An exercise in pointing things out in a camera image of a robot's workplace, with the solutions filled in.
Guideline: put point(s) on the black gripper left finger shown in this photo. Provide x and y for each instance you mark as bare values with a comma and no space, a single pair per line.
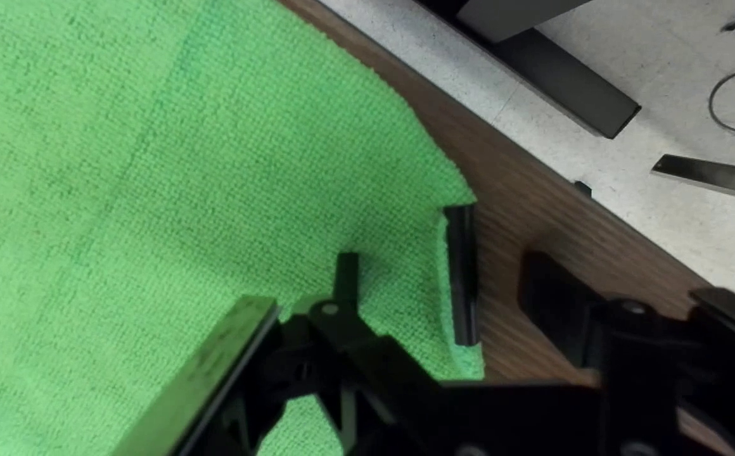
462,279

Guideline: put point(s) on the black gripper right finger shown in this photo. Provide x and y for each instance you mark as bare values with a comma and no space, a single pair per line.
559,308

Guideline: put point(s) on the green microfiber cloth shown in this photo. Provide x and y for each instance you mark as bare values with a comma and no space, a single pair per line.
174,193

